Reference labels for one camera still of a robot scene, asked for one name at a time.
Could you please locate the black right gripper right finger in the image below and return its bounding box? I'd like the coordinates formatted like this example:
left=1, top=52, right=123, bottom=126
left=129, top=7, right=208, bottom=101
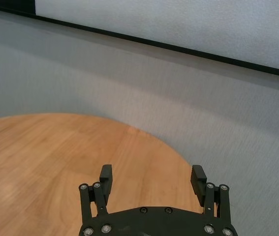
left=190, top=164, right=231, bottom=222

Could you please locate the black wall strip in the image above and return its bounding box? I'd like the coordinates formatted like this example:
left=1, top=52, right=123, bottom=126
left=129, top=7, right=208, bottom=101
left=0, top=0, right=279, bottom=80

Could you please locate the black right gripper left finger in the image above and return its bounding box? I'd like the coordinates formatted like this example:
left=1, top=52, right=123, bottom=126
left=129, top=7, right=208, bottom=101
left=79, top=164, right=113, bottom=223

